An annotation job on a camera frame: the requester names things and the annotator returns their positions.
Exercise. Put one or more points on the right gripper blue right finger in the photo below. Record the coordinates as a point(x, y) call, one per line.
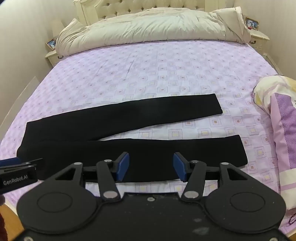
point(185, 169)

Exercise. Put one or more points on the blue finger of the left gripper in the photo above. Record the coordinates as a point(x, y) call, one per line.
point(10, 162)

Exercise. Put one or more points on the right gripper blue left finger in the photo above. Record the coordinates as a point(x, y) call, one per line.
point(117, 168)

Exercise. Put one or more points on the black pants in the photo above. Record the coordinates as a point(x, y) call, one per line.
point(87, 136)

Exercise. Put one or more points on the purple patterned bed sheet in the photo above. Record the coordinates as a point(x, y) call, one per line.
point(131, 72)

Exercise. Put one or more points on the left cream nightstand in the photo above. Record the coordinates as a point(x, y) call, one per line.
point(52, 57)

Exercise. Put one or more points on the cream nightstand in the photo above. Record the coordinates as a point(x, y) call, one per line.
point(52, 57)
point(258, 40)

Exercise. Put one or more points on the purple floral pillow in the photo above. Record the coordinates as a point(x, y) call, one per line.
point(276, 96)

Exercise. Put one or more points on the right cream nightstand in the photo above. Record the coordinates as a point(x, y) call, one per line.
point(258, 40)

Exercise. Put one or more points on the cream duvet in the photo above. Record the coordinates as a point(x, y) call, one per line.
point(156, 24)

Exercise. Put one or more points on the cream tufted headboard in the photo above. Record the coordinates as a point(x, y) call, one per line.
point(92, 11)

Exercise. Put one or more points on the left photo frame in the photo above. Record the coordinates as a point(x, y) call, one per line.
point(51, 44)

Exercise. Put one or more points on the photo frame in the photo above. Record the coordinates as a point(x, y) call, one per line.
point(252, 24)
point(51, 44)

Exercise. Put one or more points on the right photo frame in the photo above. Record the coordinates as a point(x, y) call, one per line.
point(252, 24)

